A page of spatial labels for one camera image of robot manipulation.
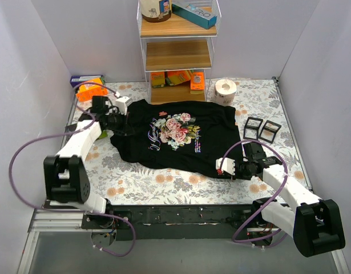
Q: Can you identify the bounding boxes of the black floral print t-shirt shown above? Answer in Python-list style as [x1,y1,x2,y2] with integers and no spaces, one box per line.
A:
[110,100,241,179]

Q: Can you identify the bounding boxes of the white wire wooden shelf rack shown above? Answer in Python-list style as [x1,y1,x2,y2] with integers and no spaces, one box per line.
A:
[136,1,221,104]

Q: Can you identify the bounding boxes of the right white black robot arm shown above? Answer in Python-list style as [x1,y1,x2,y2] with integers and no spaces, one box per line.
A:
[216,140,346,257]

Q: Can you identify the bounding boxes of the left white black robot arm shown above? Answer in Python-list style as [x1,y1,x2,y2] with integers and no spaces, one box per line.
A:
[43,96,132,228]

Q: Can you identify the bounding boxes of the black green product box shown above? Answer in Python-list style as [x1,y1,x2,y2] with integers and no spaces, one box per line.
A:
[98,130,108,140]

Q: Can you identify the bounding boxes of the orange box on mat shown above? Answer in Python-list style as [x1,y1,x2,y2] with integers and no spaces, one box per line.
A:
[76,78,108,102]

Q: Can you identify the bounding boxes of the floral patterned table mat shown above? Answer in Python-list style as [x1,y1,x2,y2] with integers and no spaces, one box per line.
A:
[84,78,311,205]

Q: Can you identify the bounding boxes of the yellow green sponge pack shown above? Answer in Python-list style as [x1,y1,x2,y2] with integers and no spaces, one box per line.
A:
[150,71,166,88]

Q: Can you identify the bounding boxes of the toilet paper roll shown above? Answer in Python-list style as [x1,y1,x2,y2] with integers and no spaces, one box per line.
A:
[213,79,237,106]

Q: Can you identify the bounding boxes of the orange card box on shelf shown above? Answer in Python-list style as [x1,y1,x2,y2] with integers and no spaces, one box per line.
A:
[190,71,205,94]

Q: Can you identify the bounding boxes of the cream brown cartoon canister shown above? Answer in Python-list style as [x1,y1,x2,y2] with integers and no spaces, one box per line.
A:
[139,0,172,23]

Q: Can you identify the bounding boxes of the teal rectangular box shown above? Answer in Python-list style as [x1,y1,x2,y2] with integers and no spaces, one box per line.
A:
[172,1,217,29]

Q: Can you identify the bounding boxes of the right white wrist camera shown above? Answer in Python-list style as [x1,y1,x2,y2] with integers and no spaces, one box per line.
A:
[216,158,236,176]

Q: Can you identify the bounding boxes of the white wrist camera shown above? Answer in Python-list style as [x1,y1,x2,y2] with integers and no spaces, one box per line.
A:
[216,158,236,176]
[114,96,133,115]

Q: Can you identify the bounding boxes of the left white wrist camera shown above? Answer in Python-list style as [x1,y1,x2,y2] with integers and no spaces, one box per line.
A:
[114,96,133,115]

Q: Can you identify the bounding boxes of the black frame left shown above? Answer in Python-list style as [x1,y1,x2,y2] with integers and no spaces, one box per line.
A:
[243,116,263,140]

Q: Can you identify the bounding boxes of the black frame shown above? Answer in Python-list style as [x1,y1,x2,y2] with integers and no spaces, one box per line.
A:
[243,116,263,140]
[259,120,281,144]

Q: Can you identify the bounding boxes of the black frame right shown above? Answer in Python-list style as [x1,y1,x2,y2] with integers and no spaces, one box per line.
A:
[259,120,281,144]

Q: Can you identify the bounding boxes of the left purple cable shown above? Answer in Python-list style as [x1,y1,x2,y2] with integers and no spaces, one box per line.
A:
[9,82,136,257]

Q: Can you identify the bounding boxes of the purple box at wall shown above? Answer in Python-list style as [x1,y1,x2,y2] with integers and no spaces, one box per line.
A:
[70,75,106,87]

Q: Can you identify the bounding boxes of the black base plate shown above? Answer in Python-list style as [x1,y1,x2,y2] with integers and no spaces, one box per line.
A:
[80,204,286,242]

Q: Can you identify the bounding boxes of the aluminium rail frame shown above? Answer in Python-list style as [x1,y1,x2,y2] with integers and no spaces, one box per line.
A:
[18,211,349,273]

